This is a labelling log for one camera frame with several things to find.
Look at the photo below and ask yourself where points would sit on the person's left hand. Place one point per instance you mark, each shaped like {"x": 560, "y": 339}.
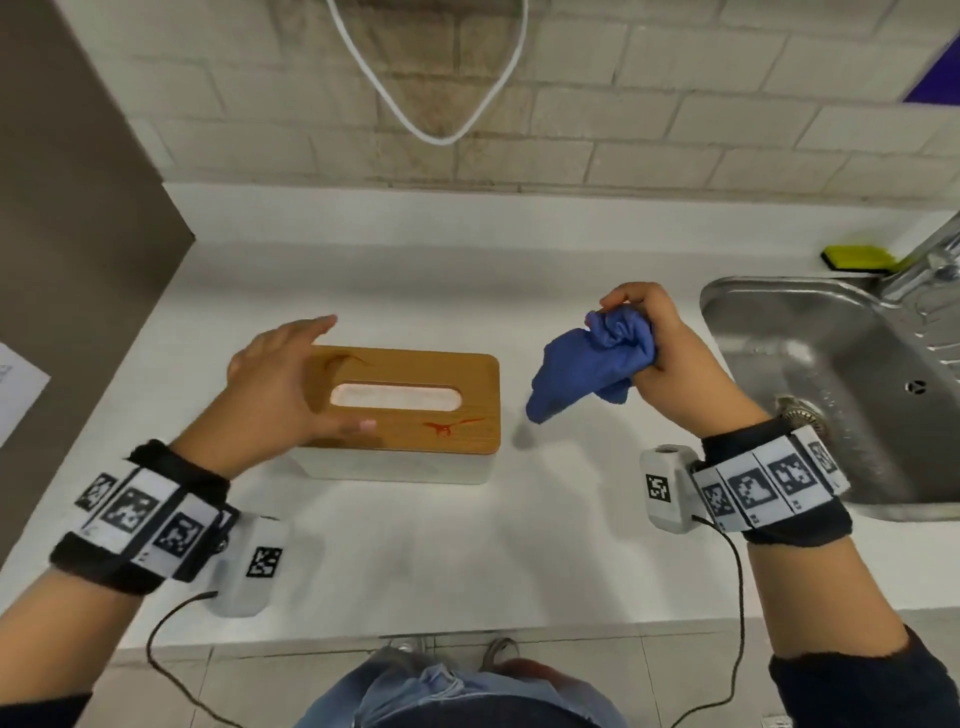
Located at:
{"x": 262, "y": 397}

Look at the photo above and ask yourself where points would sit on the yellow-green sponge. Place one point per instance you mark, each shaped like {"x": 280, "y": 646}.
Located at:
{"x": 859, "y": 257}

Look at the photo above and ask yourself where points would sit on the person's right fingers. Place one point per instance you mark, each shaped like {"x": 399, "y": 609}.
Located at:
{"x": 646, "y": 295}

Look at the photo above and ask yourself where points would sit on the white tissue box wooden lid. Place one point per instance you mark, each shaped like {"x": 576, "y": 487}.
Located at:
{"x": 480, "y": 375}

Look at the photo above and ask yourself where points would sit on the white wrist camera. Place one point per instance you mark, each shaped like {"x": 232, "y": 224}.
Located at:
{"x": 251, "y": 577}
{"x": 664, "y": 487}

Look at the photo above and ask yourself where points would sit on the person's left forearm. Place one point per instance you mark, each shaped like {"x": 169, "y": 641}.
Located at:
{"x": 60, "y": 637}

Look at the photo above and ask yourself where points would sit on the blue cloth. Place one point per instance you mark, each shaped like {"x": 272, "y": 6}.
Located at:
{"x": 577, "y": 367}

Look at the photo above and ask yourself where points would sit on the person's right forearm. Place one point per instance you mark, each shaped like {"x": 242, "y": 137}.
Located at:
{"x": 817, "y": 600}

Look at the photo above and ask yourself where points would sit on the person's right hand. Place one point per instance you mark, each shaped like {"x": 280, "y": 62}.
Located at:
{"x": 690, "y": 375}

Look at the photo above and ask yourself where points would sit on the purple board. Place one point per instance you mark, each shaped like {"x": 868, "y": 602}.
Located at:
{"x": 941, "y": 79}

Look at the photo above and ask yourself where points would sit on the grey shoe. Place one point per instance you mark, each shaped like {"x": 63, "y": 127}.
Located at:
{"x": 499, "y": 652}
{"x": 409, "y": 645}

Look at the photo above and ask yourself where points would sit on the person's left thumb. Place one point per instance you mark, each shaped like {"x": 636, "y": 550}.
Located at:
{"x": 345, "y": 429}

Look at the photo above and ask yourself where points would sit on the brown cabinet panel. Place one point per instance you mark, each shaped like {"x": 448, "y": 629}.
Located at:
{"x": 75, "y": 225}

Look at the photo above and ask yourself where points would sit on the black wristband with marker tags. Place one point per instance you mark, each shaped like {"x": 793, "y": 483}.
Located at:
{"x": 135, "y": 517}
{"x": 772, "y": 487}

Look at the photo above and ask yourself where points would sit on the white tissue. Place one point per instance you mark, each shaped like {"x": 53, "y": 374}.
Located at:
{"x": 397, "y": 397}

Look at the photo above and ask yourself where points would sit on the metal sink drain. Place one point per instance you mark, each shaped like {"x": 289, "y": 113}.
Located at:
{"x": 795, "y": 411}

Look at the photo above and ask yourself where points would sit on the blue jeans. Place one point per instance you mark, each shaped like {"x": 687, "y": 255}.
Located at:
{"x": 420, "y": 697}

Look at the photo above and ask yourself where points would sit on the chrome faucet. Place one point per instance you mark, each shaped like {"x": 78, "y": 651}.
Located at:
{"x": 922, "y": 262}

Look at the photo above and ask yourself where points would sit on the stainless steel sink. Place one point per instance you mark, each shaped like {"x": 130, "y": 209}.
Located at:
{"x": 862, "y": 375}

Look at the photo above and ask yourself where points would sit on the white paper sheet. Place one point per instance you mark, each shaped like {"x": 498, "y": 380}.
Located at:
{"x": 15, "y": 390}

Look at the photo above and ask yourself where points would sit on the dark shirt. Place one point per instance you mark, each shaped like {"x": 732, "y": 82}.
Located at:
{"x": 487, "y": 716}

